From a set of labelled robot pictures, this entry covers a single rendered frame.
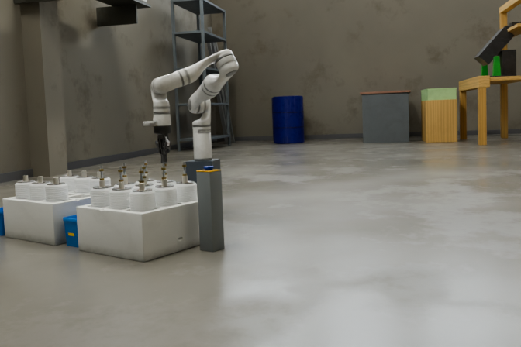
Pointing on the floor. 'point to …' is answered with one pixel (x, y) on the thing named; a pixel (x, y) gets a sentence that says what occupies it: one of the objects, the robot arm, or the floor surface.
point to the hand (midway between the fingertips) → (163, 159)
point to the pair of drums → (288, 119)
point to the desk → (385, 116)
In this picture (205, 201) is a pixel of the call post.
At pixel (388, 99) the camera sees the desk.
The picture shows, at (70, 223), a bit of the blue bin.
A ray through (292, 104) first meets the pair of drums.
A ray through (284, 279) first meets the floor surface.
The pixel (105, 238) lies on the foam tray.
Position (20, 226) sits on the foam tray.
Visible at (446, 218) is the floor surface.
